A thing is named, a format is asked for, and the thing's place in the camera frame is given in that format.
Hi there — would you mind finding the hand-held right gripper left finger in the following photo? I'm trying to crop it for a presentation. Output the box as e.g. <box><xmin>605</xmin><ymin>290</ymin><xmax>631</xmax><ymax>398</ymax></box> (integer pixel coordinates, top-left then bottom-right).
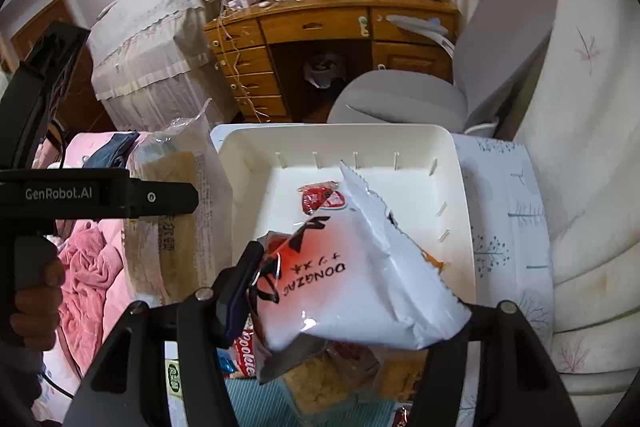
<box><xmin>62</xmin><ymin>241</ymin><xmax>266</xmax><ymax>427</ymax></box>

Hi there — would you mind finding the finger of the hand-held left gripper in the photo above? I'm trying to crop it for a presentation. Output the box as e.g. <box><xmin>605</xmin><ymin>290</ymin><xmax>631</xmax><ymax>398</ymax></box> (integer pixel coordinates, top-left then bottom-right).
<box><xmin>127</xmin><ymin>181</ymin><xmax>199</xmax><ymax>220</ymax></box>

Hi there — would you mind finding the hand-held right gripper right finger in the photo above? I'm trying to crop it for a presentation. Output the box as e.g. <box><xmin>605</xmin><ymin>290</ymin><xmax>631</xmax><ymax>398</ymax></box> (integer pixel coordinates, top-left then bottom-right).
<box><xmin>410</xmin><ymin>299</ymin><xmax>583</xmax><ymax>427</ymax></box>

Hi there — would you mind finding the clear bread packet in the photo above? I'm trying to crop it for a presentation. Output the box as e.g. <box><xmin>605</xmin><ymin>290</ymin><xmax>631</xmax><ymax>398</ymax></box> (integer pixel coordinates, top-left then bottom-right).
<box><xmin>122</xmin><ymin>99</ymin><xmax>234</xmax><ymax>308</ymax></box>

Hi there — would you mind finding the white red snack packet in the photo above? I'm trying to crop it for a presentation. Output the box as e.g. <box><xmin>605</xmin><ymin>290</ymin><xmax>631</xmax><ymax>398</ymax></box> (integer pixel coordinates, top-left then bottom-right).
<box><xmin>247</xmin><ymin>161</ymin><xmax>473</xmax><ymax>385</ymax></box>

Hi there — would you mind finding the white plastic tray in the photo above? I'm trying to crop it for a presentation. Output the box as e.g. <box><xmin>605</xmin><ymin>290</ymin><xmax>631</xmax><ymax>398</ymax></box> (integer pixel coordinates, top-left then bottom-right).
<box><xmin>217</xmin><ymin>123</ymin><xmax>476</xmax><ymax>308</ymax></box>

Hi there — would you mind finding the person's left forearm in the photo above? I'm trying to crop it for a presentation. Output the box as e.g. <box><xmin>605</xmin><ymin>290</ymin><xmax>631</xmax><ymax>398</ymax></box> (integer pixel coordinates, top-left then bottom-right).
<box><xmin>0</xmin><ymin>342</ymin><xmax>48</xmax><ymax>427</ymax></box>

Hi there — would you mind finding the person's left hand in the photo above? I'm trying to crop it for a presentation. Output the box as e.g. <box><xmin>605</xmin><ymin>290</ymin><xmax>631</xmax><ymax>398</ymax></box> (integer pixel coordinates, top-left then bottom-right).
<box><xmin>11</xmin><ymin>257</ymin><xmax>65</xmax><ymax>353</ymax></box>

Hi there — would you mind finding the red lettered snack packet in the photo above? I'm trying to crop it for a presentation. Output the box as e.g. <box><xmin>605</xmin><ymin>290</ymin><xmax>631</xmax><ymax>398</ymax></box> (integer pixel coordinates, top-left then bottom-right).
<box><xmin>234</xmin><ymin>327</ymin><xmax>261</xmax><ymax>380</ymax></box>

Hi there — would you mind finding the blue foil candy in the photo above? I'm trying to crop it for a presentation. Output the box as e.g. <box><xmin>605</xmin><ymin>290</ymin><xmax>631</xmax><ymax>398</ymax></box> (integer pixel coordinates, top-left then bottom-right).
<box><xmin>216</xmin><ymin>349</ymin><xmax>237</xmax><ymax>378</ymax></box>

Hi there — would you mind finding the orange brown snack packet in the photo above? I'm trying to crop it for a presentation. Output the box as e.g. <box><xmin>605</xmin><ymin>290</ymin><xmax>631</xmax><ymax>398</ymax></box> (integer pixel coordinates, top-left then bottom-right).
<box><xmin>380</xmin><ymin>347</ymin><xmax>428</xmax><ymax>403</ymax></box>

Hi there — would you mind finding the blue cloth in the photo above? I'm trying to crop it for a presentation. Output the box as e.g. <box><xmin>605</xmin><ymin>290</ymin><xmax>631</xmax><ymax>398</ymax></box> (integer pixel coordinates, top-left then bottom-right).
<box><xmin>82</xmin><ymin>132</ymin><xmax>141</xmax><ymax>170</ymax></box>

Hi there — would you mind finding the pink blanket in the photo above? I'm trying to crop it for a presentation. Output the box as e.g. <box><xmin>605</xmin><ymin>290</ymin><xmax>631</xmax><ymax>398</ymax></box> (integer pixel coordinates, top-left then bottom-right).
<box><xmin>32</xmin><ymin>132</ymin><xmax>151</xmax><ymax>373</ymax></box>

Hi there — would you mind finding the green label packet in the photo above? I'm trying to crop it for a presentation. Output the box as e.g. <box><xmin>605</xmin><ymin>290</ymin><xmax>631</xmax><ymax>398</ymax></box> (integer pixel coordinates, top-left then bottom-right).
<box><xmin>165</xmin><ymin>357</ymin><xmax>185</xmax><ymax>397</ymax></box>

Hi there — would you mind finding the teal striped mat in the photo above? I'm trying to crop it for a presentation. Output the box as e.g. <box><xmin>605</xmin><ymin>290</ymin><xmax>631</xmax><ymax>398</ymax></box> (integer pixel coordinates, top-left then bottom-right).
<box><xmin>225</xmin><ymin>377</ymin><xmax>401</xmax><ymax>427</ymax></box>

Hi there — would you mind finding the clear snack packet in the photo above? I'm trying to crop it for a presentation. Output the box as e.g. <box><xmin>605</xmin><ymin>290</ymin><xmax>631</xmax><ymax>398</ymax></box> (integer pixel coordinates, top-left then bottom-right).
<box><xmin>277</xmin><ymin>342</ymin><xmax>383</xmax><ymax>415</ymax></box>

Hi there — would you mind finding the brown wooden door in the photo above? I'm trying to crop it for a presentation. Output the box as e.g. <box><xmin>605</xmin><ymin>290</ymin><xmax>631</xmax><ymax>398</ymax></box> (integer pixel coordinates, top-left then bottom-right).
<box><xmin>10</xmin><ymin>0</ymin><xmax>118</xmax><ymax>135</ymax></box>

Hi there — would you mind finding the small red snack packet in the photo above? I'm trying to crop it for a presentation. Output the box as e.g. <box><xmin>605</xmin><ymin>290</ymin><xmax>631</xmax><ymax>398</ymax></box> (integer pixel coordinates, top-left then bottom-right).
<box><xmin>298</xmin><ymin>182</ymin><xmax>347</xmax><ymax>215</ymax></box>

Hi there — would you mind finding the lace covered cabinet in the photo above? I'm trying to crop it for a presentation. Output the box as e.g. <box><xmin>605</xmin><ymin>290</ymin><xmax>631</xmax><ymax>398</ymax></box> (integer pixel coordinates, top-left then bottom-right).
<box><xmin>90</xmin><ymin>0</ymin><xmax>241</xmax><ymax>132</ymax></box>

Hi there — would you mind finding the dark plastic bag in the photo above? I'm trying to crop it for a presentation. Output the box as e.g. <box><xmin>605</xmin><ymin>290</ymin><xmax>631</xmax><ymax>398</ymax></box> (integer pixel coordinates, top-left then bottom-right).
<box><xmin>302</xmin><ymin>52</ymin><xmax>348</xmax><ymax>90</ymax></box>

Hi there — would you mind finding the wooden desk with hutch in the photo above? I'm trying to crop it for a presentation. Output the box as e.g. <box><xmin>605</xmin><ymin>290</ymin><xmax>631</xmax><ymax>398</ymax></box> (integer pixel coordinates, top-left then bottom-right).
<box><xmin>187</xmin><ymin>0</ymin><xmax>463</xmax><ymax>124</ymax></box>

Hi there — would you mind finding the white leaf print quilt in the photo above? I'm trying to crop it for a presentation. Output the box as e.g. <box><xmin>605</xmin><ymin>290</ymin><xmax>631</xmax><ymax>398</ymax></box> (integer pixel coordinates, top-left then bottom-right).
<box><xmin>445</xmin><ymin>0</ymin><xmax>640</xmax><ymax>408</ymax></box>

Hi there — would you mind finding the grey office chair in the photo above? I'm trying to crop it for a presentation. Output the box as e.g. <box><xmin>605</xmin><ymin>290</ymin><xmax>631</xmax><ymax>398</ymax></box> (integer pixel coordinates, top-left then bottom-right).
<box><xmin>327</xmin><ymin>0</ymin><xmax>558</xmax><ymax>138</ymax></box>

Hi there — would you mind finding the black cable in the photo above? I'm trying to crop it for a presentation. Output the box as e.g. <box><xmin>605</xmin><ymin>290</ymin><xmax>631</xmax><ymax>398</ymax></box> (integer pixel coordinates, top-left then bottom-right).
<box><xmin>42</xmin><ymin>367</ymin><xmax>83</xmax><ymax>403</ymax></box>

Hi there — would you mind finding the tangle of white cords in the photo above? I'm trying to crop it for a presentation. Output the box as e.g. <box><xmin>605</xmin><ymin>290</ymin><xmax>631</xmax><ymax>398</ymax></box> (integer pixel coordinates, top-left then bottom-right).
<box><xmin>202</xmin><ymin>0</ymin><xmax>286</xmax><ymax>122</ymax></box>

